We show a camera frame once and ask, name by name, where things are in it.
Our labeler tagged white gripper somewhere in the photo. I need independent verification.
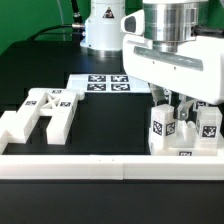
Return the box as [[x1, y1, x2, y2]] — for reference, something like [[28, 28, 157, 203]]
[[123, 35, 224, 121]]

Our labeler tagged white chair seat plate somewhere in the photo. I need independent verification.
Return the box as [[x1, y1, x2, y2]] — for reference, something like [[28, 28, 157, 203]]
[[148, 119, 224, 157]]

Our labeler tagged white chair back piece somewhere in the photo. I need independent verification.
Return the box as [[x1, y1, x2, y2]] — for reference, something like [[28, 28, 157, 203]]
[[0, 88, 85, 153]]

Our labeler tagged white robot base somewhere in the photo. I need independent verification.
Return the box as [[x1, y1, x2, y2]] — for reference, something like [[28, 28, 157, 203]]
[[80, 0, 125, 57]]

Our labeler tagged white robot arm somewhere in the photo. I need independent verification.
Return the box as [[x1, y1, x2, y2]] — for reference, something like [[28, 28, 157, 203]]
[[121, 0, 224, 120]]

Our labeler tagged white fiducial marker sheet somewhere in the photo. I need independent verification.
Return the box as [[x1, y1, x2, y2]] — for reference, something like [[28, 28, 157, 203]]
[[66, 74, 150, 93]]

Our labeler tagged black cable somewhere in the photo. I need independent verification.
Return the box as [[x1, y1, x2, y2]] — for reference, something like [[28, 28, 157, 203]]
[[27, 0, 86, 42]]

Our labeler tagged white U-shaped fence frame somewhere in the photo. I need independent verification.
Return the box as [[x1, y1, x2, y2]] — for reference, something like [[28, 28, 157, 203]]
[[0, 110, 224, 181]]

